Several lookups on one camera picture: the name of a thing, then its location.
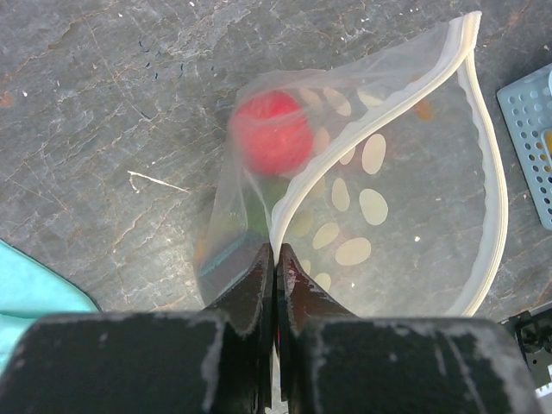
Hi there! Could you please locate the teal cloth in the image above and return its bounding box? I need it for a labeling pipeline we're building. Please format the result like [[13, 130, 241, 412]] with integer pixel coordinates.
[[1, 241, 99, 368]]

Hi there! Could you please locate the red apple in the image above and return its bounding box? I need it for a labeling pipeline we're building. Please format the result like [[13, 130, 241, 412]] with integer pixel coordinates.
[[229, 91, 313, 176]]

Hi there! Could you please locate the green mango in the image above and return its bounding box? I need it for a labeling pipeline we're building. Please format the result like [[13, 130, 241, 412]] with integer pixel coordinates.
[[243, 176, 289, 237]]

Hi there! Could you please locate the clear dotted zip bag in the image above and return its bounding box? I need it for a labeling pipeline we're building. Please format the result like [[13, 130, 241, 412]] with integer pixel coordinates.
[[193, 11, 508, 317]]

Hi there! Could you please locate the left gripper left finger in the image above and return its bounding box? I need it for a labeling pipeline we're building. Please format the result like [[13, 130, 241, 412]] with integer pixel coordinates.
[[1, 245, 274, 413]]

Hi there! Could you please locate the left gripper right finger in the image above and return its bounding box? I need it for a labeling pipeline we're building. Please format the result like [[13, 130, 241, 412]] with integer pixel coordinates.
[[277, 245, 539, 413]]

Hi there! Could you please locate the yellow lemon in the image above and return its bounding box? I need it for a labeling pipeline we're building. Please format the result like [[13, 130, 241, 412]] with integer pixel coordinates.
[[543, 129, 552, 158]]

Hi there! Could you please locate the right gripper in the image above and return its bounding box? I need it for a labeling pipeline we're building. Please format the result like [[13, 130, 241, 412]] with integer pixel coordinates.
[[499, 302, 551, 404]]

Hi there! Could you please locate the blue plastic basket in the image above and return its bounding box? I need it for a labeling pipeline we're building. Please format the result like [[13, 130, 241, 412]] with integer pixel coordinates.
[[497, 65, 551, 230]]

